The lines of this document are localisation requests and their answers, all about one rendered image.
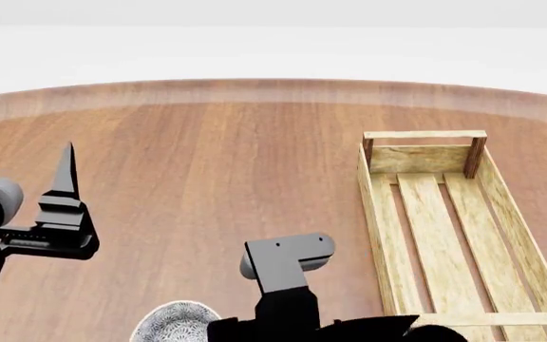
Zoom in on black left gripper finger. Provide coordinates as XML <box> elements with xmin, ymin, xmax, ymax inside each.
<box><xmin>34</xmin><ymin>141</ymin><xmax>88</xmax><ymax>230</ymax></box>

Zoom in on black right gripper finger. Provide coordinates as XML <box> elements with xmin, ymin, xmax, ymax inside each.
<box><xmin>320</xmin><ymin>313</ymin><xmax>422</xmax><ymax>342</ymax></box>

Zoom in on grey patterned bowl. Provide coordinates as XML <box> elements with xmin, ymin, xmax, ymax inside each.
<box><xmin>129</xmin><ymin>299</ymin><xmax>223</xmax><ymax>342</ymax></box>

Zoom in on wooden slatted tray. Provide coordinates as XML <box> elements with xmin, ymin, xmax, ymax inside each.
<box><xmin>355</xmin><ymin>128</ymin><xmax>547</xmax><ymax>342</ymax></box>

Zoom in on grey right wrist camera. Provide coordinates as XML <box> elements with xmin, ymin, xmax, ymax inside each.
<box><xmin>238</xmin><ymin>232</ymin><xmax>337</xmax><ymax>295</ymax></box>

